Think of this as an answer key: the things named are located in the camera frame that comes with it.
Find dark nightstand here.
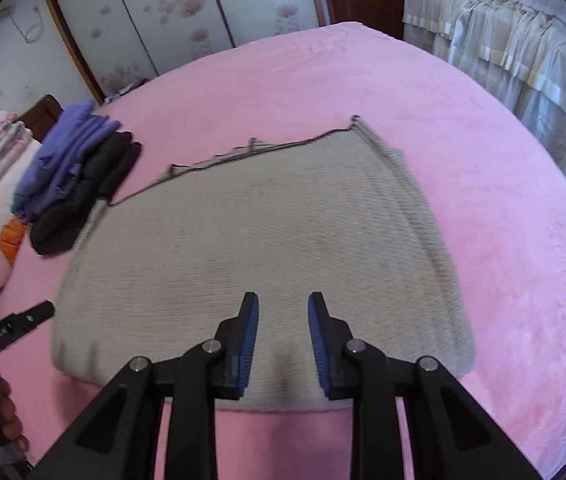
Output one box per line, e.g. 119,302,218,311
106,79,149,103

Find beige knitted cardigan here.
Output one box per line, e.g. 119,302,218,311
50,115,478,413

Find floral sliding door wardrobe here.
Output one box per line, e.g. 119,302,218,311
38,0,334,106

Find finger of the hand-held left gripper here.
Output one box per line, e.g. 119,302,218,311
13,301,57,330

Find folded purple clothes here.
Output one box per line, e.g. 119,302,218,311
13,99,121,223

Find dark wooden headboard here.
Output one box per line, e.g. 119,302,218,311
18,94,64,143

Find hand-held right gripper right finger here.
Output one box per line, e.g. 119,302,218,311
307,291,544,480

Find pink bed blanket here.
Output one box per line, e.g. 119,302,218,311
0,21,566,480

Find folded black clothes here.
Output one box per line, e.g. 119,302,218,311
30,131,143,257

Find white wall cable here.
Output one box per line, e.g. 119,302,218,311
0,5,46,46

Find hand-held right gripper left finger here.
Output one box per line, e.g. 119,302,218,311
28,292,260,480

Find person's left hand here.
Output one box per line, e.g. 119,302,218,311
0,371,31,455

